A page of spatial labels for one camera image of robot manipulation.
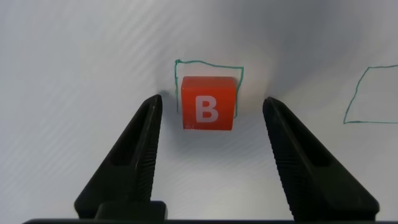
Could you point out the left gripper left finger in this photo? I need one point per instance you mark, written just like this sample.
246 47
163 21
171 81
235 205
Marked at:
124 174

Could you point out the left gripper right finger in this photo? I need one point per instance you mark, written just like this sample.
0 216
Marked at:
311 180

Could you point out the orange letter B block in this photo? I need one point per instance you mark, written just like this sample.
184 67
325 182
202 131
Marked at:
207 104

